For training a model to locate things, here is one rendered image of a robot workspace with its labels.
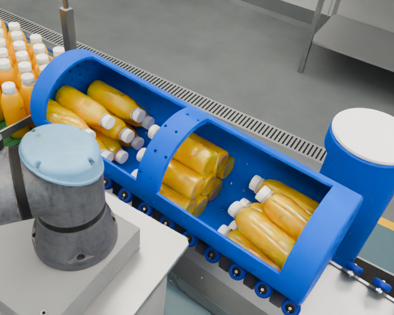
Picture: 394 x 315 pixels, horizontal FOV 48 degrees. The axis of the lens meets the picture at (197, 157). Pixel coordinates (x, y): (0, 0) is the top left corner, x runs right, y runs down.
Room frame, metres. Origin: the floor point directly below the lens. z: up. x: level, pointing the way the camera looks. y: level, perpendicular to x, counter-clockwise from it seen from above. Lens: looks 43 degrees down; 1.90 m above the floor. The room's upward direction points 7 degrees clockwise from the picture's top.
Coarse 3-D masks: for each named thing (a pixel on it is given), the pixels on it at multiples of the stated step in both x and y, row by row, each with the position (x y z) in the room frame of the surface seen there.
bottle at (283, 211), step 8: (272, 192) 0.70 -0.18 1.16; (264, 200) 0.68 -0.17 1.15; (272, 200) 0.67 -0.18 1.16; (280, 200) 0.67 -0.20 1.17; (288, 200) 0.68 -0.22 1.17; (264, 208) 0.67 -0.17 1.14; (272, 208) 0.66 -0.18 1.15; (280, 208) 0.65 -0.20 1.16; (288, 208) 0.65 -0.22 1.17; (296, 208) 0.66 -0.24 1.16; (272, 216) 0.65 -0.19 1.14; (280, 216) 0.64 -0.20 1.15; (288, 216) 0.64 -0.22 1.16; (296, 216) 0.64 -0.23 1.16; (304, 216) 0.64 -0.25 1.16; (280, 224) 0.63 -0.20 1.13; (288, 224) 0.63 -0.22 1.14; (296, 224) 0.62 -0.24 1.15; (304, 224) 0.62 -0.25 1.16; (288, 232) 0.62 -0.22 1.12; (296, 232) 0.61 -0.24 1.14; (296, 240) 0.61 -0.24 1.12
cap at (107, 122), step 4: (104, 116) 0.93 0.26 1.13; (108, 116) 0.93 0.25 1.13; (112, 116) 0.94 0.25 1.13; (104, 120) 0.92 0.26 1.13; (108, 120) 0.92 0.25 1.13; (112, 120) 0.93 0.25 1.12; (104, 124) 0.91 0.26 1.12; (108, 124) 0.92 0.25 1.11; (112, 124) 0.93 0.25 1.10; (108, 128) 0.92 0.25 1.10
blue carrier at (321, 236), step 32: (64, 64) 1.01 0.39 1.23; (96, 64) 1.16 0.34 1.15; (32, 96) 0.95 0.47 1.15; (160, 96) 1.04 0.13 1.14; (160, 128) 0.81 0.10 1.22; (192, 128) 0.81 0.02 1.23; (224, 128) 0.84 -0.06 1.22; (128, 160) 0.95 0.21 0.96; (160, 160) 0.74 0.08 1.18; (256, 160) 0.87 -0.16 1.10; (288, 160) 0.75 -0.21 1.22; (224, 192) 0.85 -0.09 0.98; (320, 192) 0.77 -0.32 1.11; (352, 192) 0.68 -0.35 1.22; (192, 224) 0.64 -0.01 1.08; (320, 224) 0.58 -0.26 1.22; (288, 256) 0.53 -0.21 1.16; (320, 256) 0.52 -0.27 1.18; (288, 288) 0.51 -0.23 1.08
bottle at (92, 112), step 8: (64, 88) 1.02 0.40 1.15; (72, 88) 1.02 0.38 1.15; (56, 96) 1.00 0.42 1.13; (64, 96) 0.99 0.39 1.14; (72, 96) 0.99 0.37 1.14; (80, 96) 0.99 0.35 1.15; (88, 96) 1.00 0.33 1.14; (64, 104) 0.98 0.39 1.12; (72, 104) 0.97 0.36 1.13; (80, 104) 0.96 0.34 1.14; (88, 104) 0.96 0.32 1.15; (96, 104) 0.96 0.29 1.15; (80, 112) 0.94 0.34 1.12; (88, 112) 0.94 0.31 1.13; (96, 112) 0.94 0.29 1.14; (104, 112) 0.95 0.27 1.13; (88, 120) 0.93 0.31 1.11; (96, 120) 0.93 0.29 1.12
